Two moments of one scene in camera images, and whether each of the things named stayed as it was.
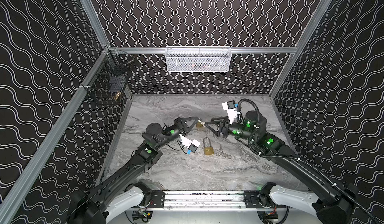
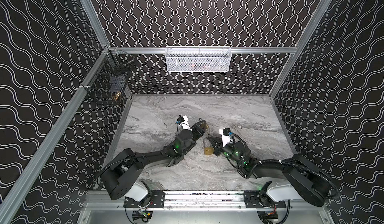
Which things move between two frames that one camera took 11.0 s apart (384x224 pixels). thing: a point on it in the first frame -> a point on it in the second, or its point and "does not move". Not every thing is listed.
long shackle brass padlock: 208,150 does not move
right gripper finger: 214,120 -> 216,140
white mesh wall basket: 198,59 does not move
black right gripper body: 223,128 -> 218,144
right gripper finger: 214,131 -> 213,145
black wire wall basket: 109,82 does not move
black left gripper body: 182,125 -> 196,128
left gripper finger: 186,119 -> 199,124
